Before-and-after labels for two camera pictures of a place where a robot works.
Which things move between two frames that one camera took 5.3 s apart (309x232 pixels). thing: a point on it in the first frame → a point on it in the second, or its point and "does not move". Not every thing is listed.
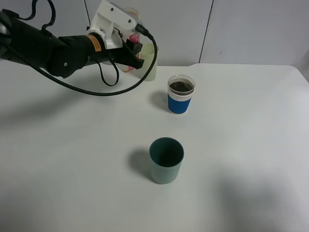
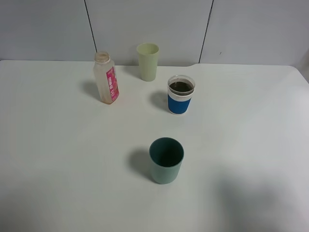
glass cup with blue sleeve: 180,89 does not move
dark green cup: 166,154 does not move
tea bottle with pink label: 135,37 → 106,76
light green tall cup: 147,54 does not move
